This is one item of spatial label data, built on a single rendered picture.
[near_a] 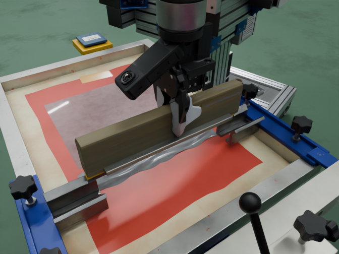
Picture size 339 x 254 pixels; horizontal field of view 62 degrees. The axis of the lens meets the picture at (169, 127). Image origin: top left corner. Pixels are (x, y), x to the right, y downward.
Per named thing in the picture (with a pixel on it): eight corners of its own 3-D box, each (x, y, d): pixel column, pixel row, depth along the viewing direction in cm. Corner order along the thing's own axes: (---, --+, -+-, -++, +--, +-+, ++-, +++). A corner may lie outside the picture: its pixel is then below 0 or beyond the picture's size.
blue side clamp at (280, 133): (219, 114, 84) (222, 94, 79) (231, 108, 86) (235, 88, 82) (305, 181, 65) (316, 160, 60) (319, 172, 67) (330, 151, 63)
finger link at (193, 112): (206, 133, 56) (205, 91, 51) (181, 145, 54) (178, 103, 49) (196, 127, 58) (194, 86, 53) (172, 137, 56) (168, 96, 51)
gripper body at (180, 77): (213, 91, 52) (221, 25, 44) (174, 107, 48) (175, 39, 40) (188, 73, 57) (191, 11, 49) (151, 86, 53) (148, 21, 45)
